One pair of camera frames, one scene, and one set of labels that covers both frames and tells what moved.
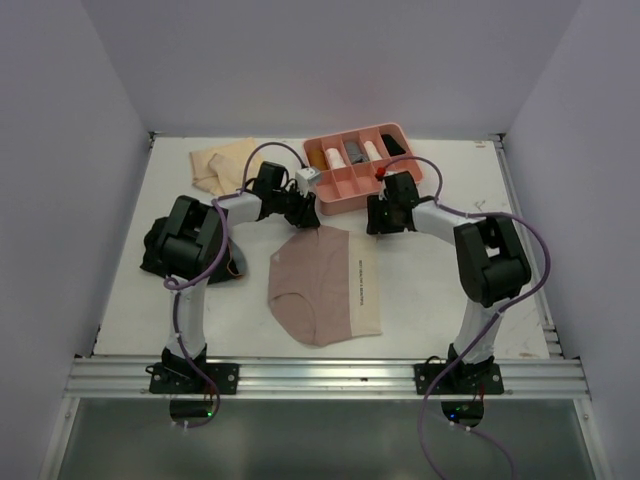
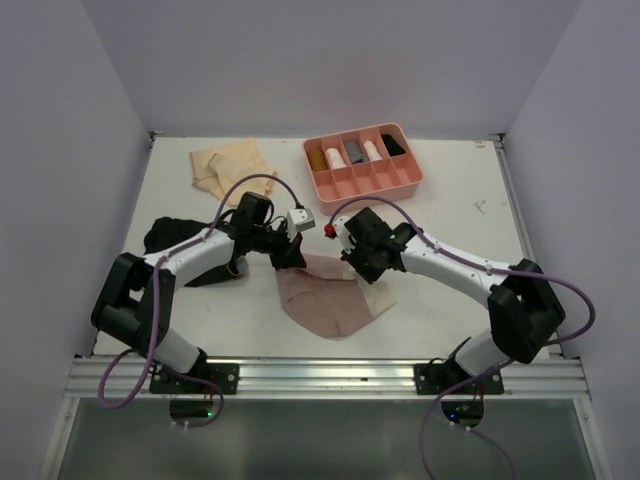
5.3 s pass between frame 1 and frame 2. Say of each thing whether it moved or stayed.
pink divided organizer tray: stayed
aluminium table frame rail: stayed
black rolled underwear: stayed
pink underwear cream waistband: moved
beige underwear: stayed
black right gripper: moved
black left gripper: moved
